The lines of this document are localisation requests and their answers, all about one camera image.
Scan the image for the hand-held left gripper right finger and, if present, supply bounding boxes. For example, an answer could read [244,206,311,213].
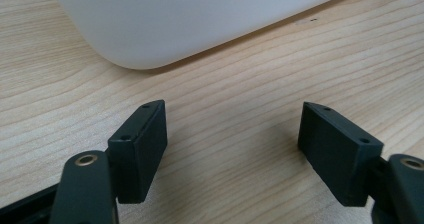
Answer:
[297,100,385,208]

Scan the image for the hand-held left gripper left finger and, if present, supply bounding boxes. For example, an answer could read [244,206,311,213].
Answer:
[107,99,169,205]

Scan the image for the white plastic storage bin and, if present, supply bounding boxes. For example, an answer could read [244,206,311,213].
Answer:
[46,0,370,71]

